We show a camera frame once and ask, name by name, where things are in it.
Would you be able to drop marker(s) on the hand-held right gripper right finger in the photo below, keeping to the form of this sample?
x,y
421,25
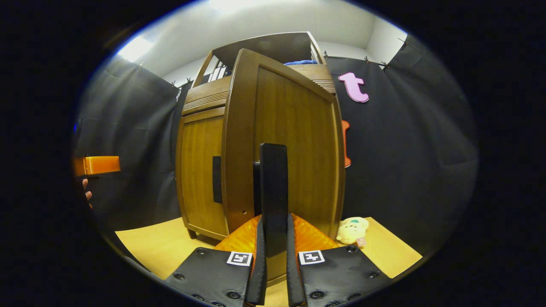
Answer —
x,y
294,268

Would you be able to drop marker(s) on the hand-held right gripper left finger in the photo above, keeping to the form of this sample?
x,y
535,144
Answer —
x,y
256,264

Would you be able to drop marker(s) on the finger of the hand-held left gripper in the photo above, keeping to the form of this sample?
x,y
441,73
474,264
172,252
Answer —
x,y
100,165

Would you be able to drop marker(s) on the wooden shoe cabinet door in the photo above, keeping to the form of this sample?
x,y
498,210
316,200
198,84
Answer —
x,y
198,170
298,128

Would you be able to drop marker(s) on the wooden double-door shoe cabinet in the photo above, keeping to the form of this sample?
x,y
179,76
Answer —
x,y
204,94

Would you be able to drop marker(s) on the wooden cabinet drawer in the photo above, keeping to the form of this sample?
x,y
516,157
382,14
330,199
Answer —
x,y
204,100

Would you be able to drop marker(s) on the yellow plush toy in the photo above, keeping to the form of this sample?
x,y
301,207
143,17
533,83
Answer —
x,y
352,230

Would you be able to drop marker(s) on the small ceiling light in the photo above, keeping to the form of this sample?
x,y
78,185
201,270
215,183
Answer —
x,y
134,49

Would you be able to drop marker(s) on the black backdrop cloth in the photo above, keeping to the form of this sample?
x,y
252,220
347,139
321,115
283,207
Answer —
x,y
405,170

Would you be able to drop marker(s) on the blue cloth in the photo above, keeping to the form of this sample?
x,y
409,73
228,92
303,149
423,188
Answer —
x,y
300,62

